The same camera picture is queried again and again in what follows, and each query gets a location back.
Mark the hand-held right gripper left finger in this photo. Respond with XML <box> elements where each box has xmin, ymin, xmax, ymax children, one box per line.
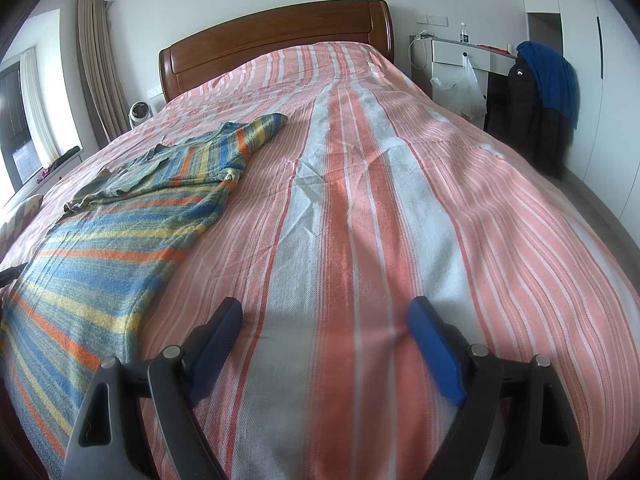
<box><xmin>62</xmin><ymin>296</ymin><xmax>244</xmax><ymax>480</ymax></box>

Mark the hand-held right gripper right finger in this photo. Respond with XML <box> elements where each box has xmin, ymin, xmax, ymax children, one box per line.
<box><xmin>406</xmin><ymin>296</ymin><xmax>587</xmax><ymax>480</ymax></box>

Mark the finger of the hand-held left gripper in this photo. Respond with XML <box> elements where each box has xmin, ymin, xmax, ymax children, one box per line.
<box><xmin>0</xmin><ymin>261</ymin><xmax>22</xmax><ymax>290</ymax></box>

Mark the striped knit sweater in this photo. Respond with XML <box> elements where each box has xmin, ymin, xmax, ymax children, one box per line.
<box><xmin>0</xmin><ymin>113</ymin><xmax>289</xmax><ymax>456</ymax></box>

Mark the chevron patterned pillow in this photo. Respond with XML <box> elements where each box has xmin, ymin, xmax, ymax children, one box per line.
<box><xmin>0</xmin><ymin>194</ymin><xmax>43</xmax><ymax>251</ymax></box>

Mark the dark cloth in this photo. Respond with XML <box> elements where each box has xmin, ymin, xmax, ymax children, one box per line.
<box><xmin>37</xmin><ymin>146</ymin><xmax>82</xmax><ymax>183</ymax></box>

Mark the window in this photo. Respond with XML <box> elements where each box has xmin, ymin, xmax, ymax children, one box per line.
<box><xmin>0</xmin><ymin>62</ymin><xmax>43</xmax><ymax>191</ymax></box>

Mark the bed with pink striped sheet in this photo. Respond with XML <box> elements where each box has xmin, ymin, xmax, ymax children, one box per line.
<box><xmin>0</xmin><ymin>42</ymin><xmax>640</xmax><ymax>480</ymax></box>

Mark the white desk fan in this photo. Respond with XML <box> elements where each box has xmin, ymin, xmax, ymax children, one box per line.
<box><xmin>127</xmin><ymin>101</ymin><xmax>153</xmax><ymax>128</ymax></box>

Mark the beige curtain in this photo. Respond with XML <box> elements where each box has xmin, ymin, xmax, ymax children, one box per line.
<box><xmin>76</xmin><ymin>0</ymin><xmax>132</xmax><ymax>148</ymax></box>

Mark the black jacket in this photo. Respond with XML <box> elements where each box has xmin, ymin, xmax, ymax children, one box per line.
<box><xmin>484</xmin><ymin>52</ymin><xmax>568</xmax><ymax>178</ymax></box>

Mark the white plastic bag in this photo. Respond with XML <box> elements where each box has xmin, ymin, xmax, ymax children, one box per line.
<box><xmin>430</xmin><ymin>55</ymin><xmax>488</xmax><ymax>121</ymax></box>

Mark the blue garment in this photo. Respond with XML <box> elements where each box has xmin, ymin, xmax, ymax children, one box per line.
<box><xmin>516</xmin><ymin>41</ymin><xmax>580</xmax><ymax>131</ymax></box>

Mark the white desk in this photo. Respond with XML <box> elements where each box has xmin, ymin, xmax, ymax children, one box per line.
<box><xmin>410</xmin><ymin>34</ymin><xmax>518</xmax><ymax>126</ymax></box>

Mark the wooden headboard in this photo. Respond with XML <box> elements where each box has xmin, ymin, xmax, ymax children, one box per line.
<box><xmin>159</xmin><ymin>0</ymin><xmax>396</xmax><ymax>103</ymax></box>

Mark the white wardrobe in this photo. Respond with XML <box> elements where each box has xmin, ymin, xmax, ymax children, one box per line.
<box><xmin>517</xmin><ymin>0</ymin><xmax>640</xmax><ymax>196</ymax></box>

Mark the white cable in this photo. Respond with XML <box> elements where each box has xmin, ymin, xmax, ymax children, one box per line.
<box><xmin>407</xmin><ymin>31</ymin><xmax>435</xmax><ymax>72</ymax></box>

